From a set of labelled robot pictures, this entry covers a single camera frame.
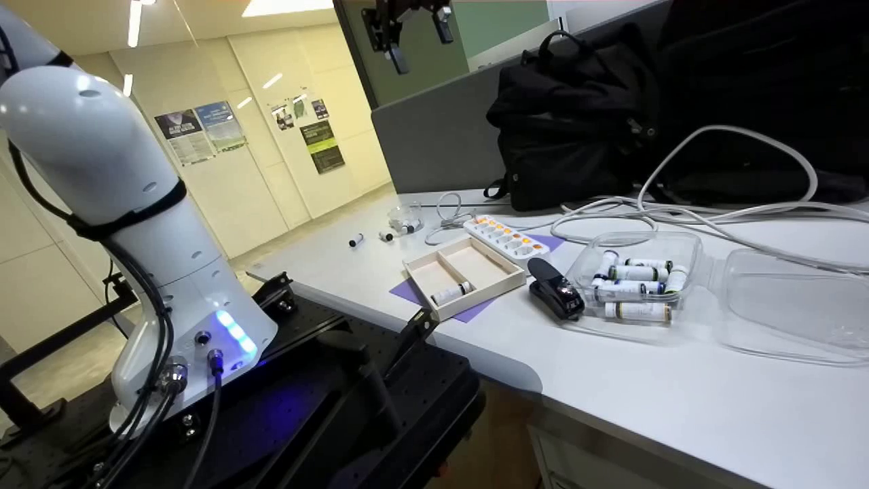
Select empty clear plastic container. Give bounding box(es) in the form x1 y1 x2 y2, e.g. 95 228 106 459
716 245 869 366

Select light wooden tray box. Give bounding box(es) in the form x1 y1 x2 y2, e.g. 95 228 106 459
402 235 530 322

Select white power strip orange switches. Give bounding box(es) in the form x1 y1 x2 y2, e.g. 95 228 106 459
462 211 550 264

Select white labelled bottle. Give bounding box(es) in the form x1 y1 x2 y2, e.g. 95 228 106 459
594 250 625 280
661 260 691 303
610 260 661 281
602 298 676 325
588 277 661 303

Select large black bag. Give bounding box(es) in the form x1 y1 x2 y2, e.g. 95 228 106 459
648 0 869 207

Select purple paper sheet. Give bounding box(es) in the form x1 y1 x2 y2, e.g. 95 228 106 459
387 230 565 325

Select wall poster dark green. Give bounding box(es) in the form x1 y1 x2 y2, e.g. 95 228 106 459
298 116 348 176

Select small clear glass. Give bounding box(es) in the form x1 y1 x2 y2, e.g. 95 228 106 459
387 203 425 238

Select black backpack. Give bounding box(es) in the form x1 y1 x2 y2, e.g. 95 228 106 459
484 25 667 215

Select wall poster blue white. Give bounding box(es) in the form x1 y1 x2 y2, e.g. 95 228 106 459
192 97 249 154

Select green grey wall board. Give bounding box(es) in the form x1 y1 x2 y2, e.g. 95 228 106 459
330 0 557 113

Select black stapler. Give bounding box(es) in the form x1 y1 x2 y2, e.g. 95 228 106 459
524 256 587 325

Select thin white cable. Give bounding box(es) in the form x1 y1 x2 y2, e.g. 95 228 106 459
549 192 727 250

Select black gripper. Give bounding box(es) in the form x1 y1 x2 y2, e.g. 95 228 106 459
361 0 458 78

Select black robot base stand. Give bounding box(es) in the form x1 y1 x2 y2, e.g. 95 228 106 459
0 269 489 489

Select thick white cable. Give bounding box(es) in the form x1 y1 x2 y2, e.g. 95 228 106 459
634 121 869 273

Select grey partition panel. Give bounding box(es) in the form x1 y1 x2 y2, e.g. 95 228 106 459
372 61 509 195

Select wall poster grey blue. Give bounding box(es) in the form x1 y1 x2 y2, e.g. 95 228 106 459
151 106 215 169

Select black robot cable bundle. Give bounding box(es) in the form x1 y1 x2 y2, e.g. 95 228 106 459
4 140 228 489

